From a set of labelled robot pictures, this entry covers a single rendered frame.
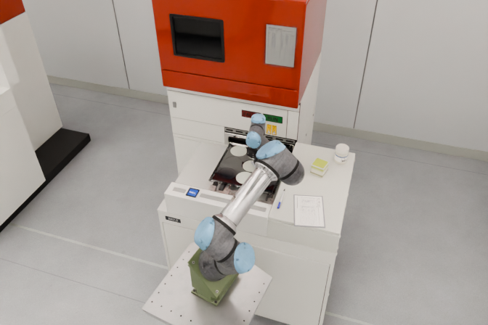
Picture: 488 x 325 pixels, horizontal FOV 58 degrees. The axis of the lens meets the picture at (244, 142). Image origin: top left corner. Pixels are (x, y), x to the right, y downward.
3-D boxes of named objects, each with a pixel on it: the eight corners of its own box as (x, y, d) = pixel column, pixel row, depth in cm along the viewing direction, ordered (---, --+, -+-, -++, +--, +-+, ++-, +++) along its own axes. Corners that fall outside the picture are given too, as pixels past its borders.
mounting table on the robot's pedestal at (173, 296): (232, 370, 180) (232, 354, 172) (145, 324, 196) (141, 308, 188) (276, 285, 212) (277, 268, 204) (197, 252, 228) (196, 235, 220)
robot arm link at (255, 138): (268, 149, 217) (271, 136, 225) (253, 134, 213) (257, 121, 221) (256, 156, 221) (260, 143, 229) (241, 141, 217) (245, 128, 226)
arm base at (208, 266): (218, 288, 187) (233, 286, 180) (192, 269, 181) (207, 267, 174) (231, 257, 196) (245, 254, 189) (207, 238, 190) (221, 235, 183)
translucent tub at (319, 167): (315, 166, 239) (316, 157, 235) (327, 171, 236) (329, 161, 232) (309, 173, 235) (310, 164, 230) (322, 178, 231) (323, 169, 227)
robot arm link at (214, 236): (222, 267, 168) (304, 159, 182) (195, 244, 163) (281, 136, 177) (211, 258, 179) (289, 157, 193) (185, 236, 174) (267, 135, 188)
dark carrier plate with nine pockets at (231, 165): (232, 143, 268) (232, 142, 267) (287, 154, 259) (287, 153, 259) (211, 179, 242) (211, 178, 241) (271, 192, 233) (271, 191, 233)
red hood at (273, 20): (209, 35, 313) (204, -52, 277) (321, 51, 294) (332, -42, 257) (162, 86, 257) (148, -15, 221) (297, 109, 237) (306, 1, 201)
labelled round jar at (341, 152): (335, 155, 247) (337, 142, 241) (347, 157, 245) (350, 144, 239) (332, 163, 241) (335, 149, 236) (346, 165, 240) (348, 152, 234)
